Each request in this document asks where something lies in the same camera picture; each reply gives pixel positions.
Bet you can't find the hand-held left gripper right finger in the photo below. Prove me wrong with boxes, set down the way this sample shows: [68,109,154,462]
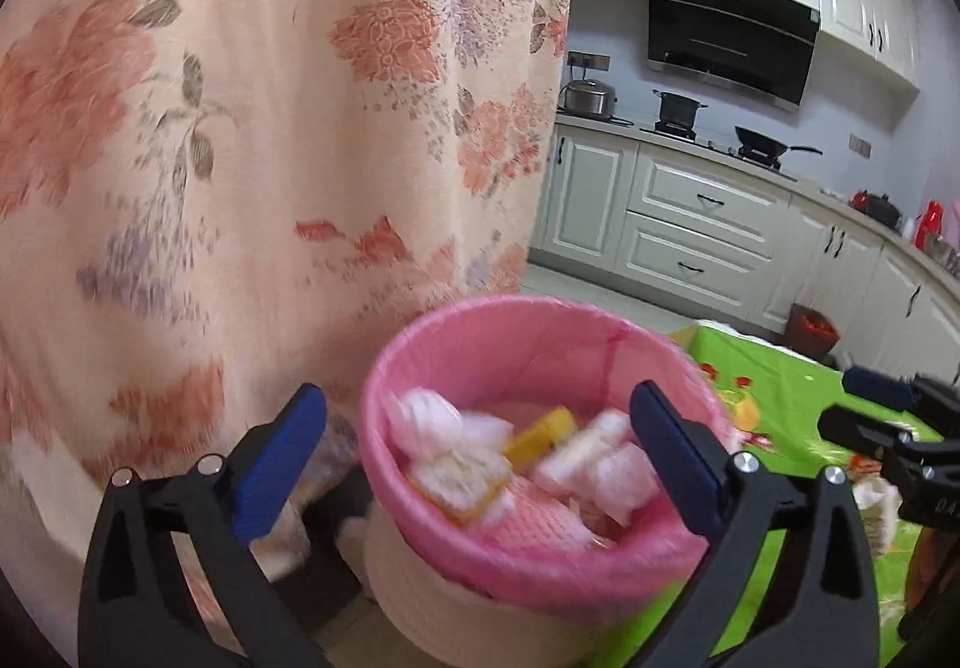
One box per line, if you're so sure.
[628,379,880,668]

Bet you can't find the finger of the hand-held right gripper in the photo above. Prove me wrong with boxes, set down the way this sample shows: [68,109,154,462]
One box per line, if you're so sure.
[816,404,905,463]
[841,366,920,408]

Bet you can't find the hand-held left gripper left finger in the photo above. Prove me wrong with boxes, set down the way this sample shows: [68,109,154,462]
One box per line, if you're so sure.
[77,383,331,668]

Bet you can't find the large white tissue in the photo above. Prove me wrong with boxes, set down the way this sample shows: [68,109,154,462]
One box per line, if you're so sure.
[534,409,662,526]

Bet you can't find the small yellow sponge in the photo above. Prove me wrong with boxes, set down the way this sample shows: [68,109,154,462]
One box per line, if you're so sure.
[501,405,580,468]

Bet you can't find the pink foam net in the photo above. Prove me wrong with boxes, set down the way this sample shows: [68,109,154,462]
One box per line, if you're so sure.
[480,484,601,553]

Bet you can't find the small white tissue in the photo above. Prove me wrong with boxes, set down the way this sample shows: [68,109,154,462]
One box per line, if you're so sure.
[385,387,467,463]

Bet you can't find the pink trash bag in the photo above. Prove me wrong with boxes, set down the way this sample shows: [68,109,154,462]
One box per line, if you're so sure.
[358,297,740,598]

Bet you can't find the white trash bin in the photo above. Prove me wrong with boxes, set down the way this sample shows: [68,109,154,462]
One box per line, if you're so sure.
[364,510,661,661]

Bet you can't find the brown bin with red bag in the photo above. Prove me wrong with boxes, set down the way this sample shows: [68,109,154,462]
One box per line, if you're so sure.
[782,303,842,360]

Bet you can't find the green printed tablecloth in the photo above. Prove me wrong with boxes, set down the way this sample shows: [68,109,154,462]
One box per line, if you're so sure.
[600,321,960,668]

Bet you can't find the white lower kitchen cabinets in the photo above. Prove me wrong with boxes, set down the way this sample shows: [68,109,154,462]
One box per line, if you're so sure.
[529,121,960,399]

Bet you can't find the black frying pan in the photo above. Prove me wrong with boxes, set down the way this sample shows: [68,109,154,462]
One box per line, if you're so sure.
[733,125,824,164]

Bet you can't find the floral curtain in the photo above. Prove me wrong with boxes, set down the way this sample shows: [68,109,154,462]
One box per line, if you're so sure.
[0,0,575,639]

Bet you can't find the black stockpot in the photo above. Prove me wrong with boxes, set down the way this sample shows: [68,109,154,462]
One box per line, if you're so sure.
[651,88,710,136]

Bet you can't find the steel pressure cooker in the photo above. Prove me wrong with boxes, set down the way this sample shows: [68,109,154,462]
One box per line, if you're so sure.
[561,78,620,119]

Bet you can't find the black range hood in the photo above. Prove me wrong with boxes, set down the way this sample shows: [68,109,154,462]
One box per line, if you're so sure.
[645,0,821,113]

